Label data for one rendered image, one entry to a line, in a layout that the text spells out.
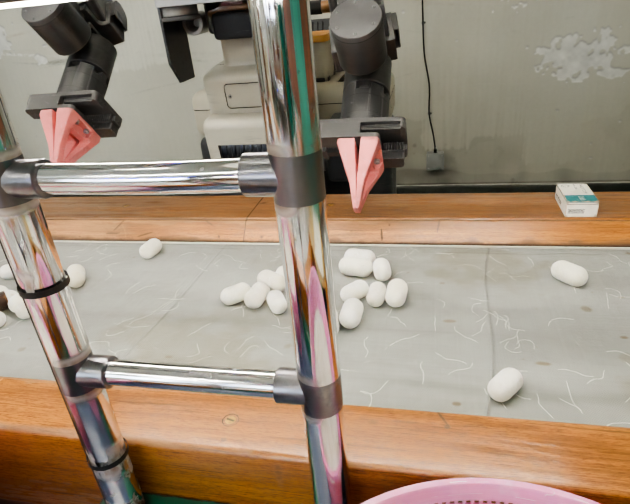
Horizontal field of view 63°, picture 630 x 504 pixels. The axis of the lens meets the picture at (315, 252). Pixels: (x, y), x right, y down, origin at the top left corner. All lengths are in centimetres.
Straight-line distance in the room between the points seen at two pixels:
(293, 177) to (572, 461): 25
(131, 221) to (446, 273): 44
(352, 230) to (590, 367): 32
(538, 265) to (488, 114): 198
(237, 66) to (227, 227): 55
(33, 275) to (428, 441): 25
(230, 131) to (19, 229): 88
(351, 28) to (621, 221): 37
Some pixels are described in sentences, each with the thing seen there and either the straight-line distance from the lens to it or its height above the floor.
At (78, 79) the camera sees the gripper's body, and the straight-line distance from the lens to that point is 78.
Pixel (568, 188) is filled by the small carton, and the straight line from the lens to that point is 71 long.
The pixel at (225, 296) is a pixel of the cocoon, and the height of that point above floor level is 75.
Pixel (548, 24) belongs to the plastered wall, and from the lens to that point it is 254.
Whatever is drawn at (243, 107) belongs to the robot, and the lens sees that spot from 117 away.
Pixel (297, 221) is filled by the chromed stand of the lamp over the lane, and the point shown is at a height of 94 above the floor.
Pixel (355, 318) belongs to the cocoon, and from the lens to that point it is 49.
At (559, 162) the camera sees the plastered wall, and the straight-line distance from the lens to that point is 268.
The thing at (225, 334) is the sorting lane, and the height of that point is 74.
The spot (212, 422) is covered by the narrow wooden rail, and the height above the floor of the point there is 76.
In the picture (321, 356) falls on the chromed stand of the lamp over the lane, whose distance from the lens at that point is 26.
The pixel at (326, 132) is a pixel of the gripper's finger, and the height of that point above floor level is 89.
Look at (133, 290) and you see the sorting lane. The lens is 63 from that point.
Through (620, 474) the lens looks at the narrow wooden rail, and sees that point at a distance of 37.
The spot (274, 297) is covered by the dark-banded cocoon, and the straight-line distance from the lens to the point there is 53.
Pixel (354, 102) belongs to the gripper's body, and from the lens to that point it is 62.
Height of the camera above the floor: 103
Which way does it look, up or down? 27 degrees down
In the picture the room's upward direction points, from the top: 6 degrees counter-clockwise
